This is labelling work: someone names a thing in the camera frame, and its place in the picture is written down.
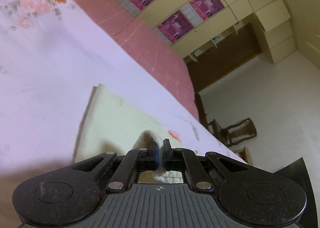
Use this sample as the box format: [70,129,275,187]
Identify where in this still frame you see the lilac floral bed sheet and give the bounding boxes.
[0,0,247,228]

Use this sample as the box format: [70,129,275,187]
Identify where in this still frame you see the dark wooden door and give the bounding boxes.
[186,21,263,93]

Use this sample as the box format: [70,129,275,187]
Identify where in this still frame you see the corner shelf with items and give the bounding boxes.
[183,20,248,64]

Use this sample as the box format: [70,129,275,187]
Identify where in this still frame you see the pink checked bed cover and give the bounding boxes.
[74,0,199,119]

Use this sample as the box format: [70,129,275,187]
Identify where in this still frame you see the cream knitted sweater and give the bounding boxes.
[71,83,185,184]

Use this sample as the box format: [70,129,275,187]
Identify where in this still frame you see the wooden furniture frame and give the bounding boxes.
[235,147,253,165]

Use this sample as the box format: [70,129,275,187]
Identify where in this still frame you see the cream wardrobe with posters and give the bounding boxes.
[116,0,296,63]

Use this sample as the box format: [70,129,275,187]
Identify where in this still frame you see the dark wooden chair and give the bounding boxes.
[207,117,257,147]

